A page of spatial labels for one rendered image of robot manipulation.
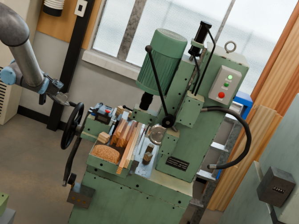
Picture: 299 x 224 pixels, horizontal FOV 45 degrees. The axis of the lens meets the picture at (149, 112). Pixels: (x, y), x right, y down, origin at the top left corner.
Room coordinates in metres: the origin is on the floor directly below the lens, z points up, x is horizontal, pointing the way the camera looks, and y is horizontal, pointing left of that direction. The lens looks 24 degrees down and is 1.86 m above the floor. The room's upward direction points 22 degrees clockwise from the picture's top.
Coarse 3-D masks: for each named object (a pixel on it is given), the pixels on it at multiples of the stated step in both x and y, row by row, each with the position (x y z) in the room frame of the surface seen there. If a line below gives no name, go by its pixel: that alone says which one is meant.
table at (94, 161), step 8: (112, 112) 1.98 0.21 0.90; (128, 120) 1.96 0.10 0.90; (112, 128) 1.79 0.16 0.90; (80, 136) 1.67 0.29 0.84; (88, 136) 1.67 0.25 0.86; (96, 136) 1.69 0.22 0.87; (112, 136) 1.70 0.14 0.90; (96, 144) 1.57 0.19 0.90; (104, 144) 1.60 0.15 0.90; (112, 144) 1.63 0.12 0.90; (120, 152) 1.58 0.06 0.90; (88, 160) 1.46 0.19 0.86; (96, 160) 1.46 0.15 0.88; (104, 160) 1.47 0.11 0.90; (120, 160) 1.51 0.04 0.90; (104, 168) 1.47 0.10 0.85; (112, 168) 1.47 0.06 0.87; (120, 176) 1.47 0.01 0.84
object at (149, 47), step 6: (150, 48) 1.66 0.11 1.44; (150, 54) 1.67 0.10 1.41; (150, 60) 1.67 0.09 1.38; (156, 72) 1.67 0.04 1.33; (156, 78) 1.67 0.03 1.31; (162, 96) 1.67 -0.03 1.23; (162, 102) 1.67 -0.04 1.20; (168, 114) 1.69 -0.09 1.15; (162, 120) 1.66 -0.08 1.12; (168, 120) 1.66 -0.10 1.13; (168, 126) 1.66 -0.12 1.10
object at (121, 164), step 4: (136, 128) 1.82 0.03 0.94; (132, 132) 1.76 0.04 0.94; (132, 140) 1.67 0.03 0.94; (128, 144) 1.62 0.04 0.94; (128, 148) 1.58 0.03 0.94; (124, 152) 1.53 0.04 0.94; (128, 152) 1.55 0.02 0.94; (124, 156) 1.50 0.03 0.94; (124, 160) 1.46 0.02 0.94; (120, 164) 1.42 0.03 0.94; (120, 168) 1.40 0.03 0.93; (116, 172) 1.40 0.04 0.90; (120, 172) 1.40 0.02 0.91
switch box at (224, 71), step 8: (224, 72) 1.65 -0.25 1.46; (232, 72) 1.66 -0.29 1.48; (240, 72) 1.70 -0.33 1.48; (216, 80) 1.66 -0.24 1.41; (224, 80) 1.65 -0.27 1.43; (232, 80) 1.65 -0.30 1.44; (216, 88) 1.65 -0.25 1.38; (232, 88) 1.65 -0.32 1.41; (208, 96) 1.67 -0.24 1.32; (216, 96) 1.65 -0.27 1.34; (224, 96) 1.65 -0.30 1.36
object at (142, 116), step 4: (136, 104) 1.83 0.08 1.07; (136, 108) 1.78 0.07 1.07; (140, 108) 1.80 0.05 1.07; (148, 108) 1.85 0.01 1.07; (132, 112) 1.78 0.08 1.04; (136, 112) 1.78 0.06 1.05; (140, 112) 1.78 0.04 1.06; (144, 112) 1.78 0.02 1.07; (148, 112) 1.79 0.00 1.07; (152, 112) 1.82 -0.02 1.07; (156, 112) 1.84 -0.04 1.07; (132, 116) 1.78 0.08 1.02; (136, 116) 1.78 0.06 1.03; (140, 116) 1.78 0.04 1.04; (144, 116) 1.78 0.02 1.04; (148, 116) 1.78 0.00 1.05; (152, 116) 1.78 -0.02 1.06; (156, 116) 1.79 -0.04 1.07; (136, 120) 1.78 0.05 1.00; (140, 120) 1.78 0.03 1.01; (144, 120) 1.78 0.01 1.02; (148, 120) 1.78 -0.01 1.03; (152, 124) 1.78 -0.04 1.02
